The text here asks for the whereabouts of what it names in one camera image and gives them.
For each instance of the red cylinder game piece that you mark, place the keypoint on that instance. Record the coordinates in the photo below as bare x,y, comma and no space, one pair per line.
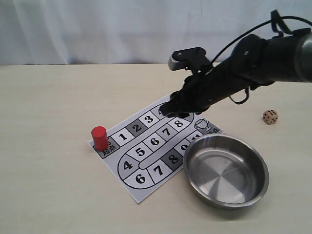
100,139

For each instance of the numbered paper game board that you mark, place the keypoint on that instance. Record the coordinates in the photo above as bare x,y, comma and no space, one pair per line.
146,149

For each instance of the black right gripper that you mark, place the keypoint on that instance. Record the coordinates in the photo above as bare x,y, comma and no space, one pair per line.
201,91

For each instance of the wooden die black pips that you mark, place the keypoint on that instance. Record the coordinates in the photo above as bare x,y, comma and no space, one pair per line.
270,116

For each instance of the white backdrop curtain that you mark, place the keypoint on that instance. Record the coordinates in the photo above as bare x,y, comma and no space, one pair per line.
53,32

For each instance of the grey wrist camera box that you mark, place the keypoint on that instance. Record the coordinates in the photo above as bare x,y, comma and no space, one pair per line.
188,59

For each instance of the stainless steel round bowl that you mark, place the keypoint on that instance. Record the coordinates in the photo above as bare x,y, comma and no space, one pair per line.
225,172

